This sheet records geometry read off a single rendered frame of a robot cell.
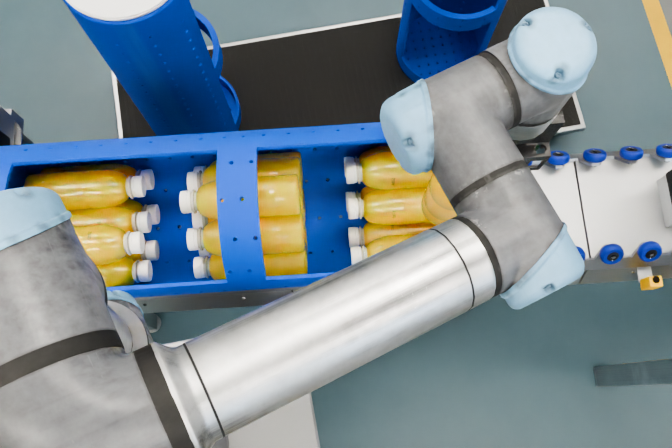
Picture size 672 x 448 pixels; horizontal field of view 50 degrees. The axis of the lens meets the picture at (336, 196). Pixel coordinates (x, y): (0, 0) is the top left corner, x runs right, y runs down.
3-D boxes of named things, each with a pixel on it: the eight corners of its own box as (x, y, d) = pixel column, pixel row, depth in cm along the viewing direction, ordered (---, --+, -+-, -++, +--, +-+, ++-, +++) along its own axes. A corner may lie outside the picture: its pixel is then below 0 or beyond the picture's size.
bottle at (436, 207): (454, 235, 113) (476, 204, 95) (413, 215, 114) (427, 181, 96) (472, 196, 115) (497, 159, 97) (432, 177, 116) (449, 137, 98)
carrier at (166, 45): (208, 175, 230) (258, 105, 236) (134, 48, 146) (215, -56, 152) (136, 129, 234) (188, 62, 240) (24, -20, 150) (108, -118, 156)
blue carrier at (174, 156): (484, 289, 139) (519, 248, 112) (28, 320, 137) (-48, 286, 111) (465, 153, 149) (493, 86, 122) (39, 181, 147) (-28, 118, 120)
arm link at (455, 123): (438, 198, 59) (552, 141, 61) (375, 86, 62) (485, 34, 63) (426, 220, 67) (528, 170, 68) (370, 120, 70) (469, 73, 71)
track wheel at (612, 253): (627, 248, 138) (623, 241, 140) (604, 249, 138) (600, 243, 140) (622, 265, 141) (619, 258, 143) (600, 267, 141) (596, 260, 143)
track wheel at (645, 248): (666, 245, 139) (661, 238, 140) (642, 247, 139) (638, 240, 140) (660, 263, 141) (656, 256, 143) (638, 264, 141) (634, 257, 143)
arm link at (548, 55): (489, 24, 62) (573, -16, 63) (466, 78, 72) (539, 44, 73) (536, 99, 60) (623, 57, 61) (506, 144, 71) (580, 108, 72)
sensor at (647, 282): (654, 289, 145) (664, 286, 141) (640, 290, 145) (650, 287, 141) (647, 252, 147) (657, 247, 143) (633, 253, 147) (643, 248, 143)
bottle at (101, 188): (25, 216, 126) (132, 210, 127) (19, 177, 125) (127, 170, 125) (40, 208, 133) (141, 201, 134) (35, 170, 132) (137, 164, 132)
